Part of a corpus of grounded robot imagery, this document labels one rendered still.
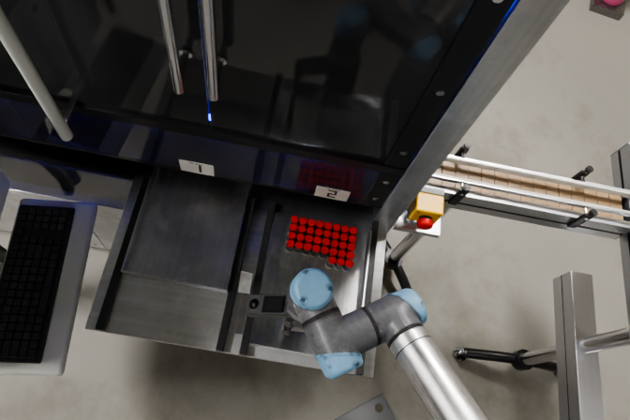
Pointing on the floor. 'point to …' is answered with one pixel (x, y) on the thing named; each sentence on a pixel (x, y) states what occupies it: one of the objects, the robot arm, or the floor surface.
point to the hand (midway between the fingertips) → (285, 319)
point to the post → (494, 67)
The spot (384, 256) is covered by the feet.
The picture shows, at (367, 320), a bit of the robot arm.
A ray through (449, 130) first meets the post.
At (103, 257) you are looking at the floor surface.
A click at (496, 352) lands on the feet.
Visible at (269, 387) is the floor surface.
